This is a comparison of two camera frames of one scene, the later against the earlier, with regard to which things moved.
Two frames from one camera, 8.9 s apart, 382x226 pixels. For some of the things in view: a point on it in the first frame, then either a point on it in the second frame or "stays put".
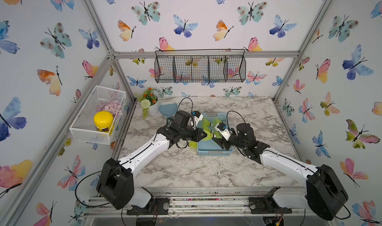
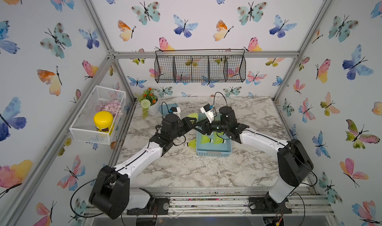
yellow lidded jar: [103, 121] stays put
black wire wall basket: [200, 65] stays put
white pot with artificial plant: [149, 102] stays put
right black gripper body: [234, 140] to [217, 126]
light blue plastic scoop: [169, 109] stays put
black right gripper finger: [223, 143] to [204, 130]
